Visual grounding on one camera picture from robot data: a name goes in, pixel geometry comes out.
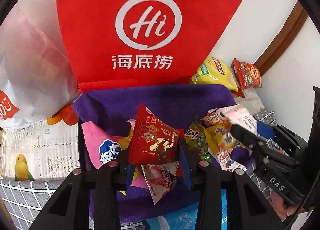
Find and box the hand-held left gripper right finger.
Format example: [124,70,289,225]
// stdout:
[178,138,282,230]

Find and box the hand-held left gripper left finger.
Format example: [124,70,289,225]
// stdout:
[35,148,137,230]

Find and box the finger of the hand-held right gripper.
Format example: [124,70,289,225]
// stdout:
[257,120,308,151]
[230,124,300,168]

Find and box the pale pink packet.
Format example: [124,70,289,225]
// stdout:
[221,104,258,136]

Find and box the green triangular snack packet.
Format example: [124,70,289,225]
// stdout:
[185,118,212,163]

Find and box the large yellow snack packet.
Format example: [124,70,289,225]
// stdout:
[204,121,247,161]

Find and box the pink triangular snack packet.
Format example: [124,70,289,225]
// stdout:
[141,161,183,205]

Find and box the long pink lollipop packet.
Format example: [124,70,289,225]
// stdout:
[201,108,247,173]

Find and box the small yellow snack packet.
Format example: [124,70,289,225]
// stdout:
[117,130,134,151]

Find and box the pink packet with blue logo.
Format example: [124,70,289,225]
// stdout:
[81,120,150,188]

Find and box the red snack packet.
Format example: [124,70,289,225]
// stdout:
[128,103,185,166]

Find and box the purple fabric storage bin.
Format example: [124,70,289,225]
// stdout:
[71,84,255,223]

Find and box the person's right hand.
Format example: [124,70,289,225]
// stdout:
[271,190,313,223]

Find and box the blue tissue pack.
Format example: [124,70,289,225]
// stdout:
[145,189,228,230]

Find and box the orange chips bag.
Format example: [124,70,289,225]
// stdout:
[230,58,262,91]

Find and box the yellow chips bag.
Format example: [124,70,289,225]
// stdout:
[191,57,239,92]

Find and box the grey grid blanket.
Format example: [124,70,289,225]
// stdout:
[0,110,277,230]

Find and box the white plastic shopping bag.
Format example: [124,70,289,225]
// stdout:
[0,8,81,128]

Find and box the red paper bag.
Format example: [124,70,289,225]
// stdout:
[55,0,251,93]

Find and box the brown wooden door frame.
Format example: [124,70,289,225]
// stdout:
[255,2,308,76]

